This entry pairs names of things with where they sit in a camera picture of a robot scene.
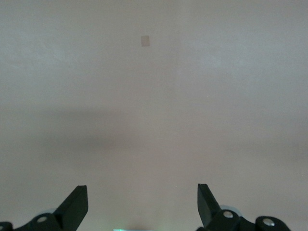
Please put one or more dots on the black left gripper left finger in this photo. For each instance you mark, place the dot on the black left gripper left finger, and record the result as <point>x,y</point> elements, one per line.
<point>69,211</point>

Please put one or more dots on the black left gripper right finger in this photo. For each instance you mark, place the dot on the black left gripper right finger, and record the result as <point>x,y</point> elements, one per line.
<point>209,211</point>

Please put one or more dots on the small brown tape patch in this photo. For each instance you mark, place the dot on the small brown tape patch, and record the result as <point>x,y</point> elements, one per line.
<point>145,41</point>

